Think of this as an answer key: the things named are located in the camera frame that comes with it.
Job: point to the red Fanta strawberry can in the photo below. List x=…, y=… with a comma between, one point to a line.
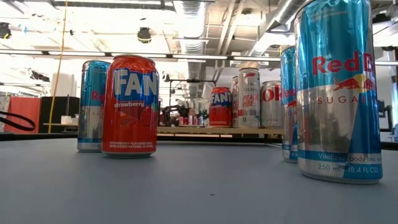
x=130, y=124
x=220, y=107

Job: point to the silver Diet Coke can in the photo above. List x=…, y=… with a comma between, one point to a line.
x=272, y=109

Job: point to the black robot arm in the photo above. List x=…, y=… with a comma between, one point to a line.
x=174, y=112

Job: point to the black thin-bar stand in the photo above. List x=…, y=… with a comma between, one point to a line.
x=194, y=81

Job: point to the blue silver Red Bull can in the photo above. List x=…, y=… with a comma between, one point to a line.
x=287, y=124
x=91, y=124
x=335, y=109

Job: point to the black dome fixture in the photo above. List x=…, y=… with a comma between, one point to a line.
x=144, y=35

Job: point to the red panel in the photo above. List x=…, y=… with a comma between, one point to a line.
x=25, y=104

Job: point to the black desk stand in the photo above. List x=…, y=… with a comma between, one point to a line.
x=387, y=113

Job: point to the black hanging lamp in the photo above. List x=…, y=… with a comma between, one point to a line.
x=4, y=30

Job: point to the wooden shelf with black frame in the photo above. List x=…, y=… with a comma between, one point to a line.
x=186, y=129

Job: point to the silver ventilation duct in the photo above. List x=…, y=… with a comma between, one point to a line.
x=192, y=31
x=273, y=25

